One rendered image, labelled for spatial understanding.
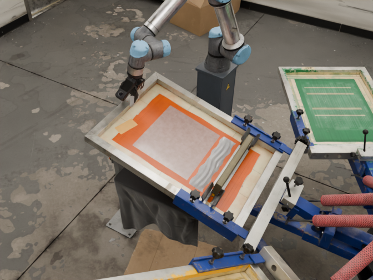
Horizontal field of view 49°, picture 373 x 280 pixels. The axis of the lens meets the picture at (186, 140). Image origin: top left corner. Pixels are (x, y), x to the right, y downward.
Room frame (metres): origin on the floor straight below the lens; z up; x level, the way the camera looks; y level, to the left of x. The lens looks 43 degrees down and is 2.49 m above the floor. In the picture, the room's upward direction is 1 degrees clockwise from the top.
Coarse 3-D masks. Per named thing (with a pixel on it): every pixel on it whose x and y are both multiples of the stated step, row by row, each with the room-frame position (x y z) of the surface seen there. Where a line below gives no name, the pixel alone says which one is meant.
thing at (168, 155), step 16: (144, 128) 1.46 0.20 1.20; (128, 144) 1.35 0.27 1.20; (144, 144) 1.37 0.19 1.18; (160, 144) 1.38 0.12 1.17; (176, 144) 1.40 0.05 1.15; (160, 160) 1.29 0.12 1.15; (176, 160) 1.31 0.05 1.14; (192, 160) 1.33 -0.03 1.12; (176, 176) 1.22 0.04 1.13; (192, 176) 1.24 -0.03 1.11; (224, 192) 1.18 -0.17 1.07; (224, 208) 1.10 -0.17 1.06
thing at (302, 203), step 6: (300, 198) 1.15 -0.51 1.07; (282, 204) 1.14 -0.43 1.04; (300, 204) 1.12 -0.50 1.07; (306, 204) 1.12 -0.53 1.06; (312, 204) 1.13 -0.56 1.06; (300, 210) 1.10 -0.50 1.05; (306, 210) 1.09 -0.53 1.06; (312, 210) 1.10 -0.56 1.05; (318, 210) 1.10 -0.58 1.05; (300, 216) 1.09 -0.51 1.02; (306, 216) 1.08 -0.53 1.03; (312, 216) 1.07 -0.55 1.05
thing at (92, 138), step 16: (160, 80) 1.78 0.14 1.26; (128, 96) 1.61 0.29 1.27; (192, 96) 1.70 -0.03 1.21; (112, 112) 1.49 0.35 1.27; (208, 112) 1.64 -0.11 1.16; (96, 128) 1.37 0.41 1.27; (240, 128) 1.55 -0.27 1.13; (96, 144) 1.29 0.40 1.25; (128, 160) 1.23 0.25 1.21; (272, 160) 1.38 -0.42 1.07; (144, 176) 1.17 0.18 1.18; (176, 192) 1.11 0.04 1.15; (256, 192) 1.18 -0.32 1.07; (240, 224) 1.01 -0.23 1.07
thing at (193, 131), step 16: (160, 96) 1.70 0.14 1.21; (144, 112) 1.56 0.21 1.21; (160, 112) 1.59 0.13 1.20; (176, 112) 1.61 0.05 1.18; (160, 128) 1.48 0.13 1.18; (176, 128) 1.50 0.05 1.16; (192, 128) 1.52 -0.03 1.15; (208, 128) 1.54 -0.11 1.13; (192, 144) 1.42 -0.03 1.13; (208, 144) 1.44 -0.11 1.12; (224, 160) 1.36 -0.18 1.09; (256, 160) 1.40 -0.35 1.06; (240, 176) 1.28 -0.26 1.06
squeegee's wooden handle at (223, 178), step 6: (246, 138) 1.42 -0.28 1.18; (252, 138) 1.42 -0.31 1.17; (246, 144) 1.38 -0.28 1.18; (240, 150) 1.34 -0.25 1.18; (234, 156) 1.30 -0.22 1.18; (240, 156) 1.30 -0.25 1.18; (234, 162) 1.26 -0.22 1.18; (228, 168) 1.22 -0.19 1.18; (222, 174) 1.19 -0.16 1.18; (228, 174) 1.19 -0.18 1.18; (222, 180) 1.16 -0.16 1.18; (216, 186) 1.13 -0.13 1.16; (222, 186) 1.13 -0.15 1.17; (216, 192) 1.13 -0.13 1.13
